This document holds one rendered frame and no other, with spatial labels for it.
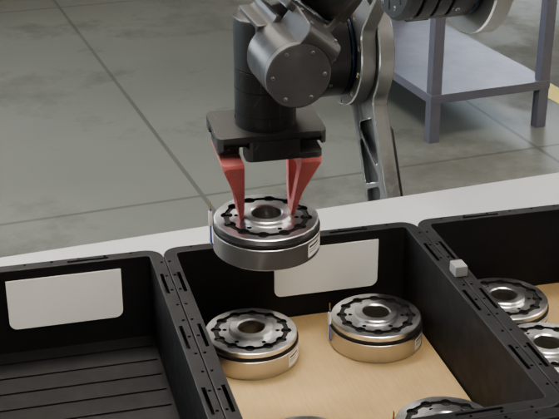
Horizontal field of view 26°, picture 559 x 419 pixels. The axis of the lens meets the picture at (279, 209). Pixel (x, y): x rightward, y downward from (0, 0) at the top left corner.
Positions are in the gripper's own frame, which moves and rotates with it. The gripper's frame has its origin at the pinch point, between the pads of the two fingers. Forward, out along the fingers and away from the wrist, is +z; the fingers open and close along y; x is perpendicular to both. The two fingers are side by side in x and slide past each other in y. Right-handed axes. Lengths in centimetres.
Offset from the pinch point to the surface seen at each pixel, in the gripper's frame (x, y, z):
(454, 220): 16.9, 26.2, 13.5
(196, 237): 65, 2, 39
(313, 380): 1.6, 5.3, 22.3
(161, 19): 439, 43, 131
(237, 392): 1.0, -3.0, 22.1
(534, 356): -13.5, 23.1, 11.6
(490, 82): 271, 137, 105
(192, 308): 2.8, -7.1, 12.2
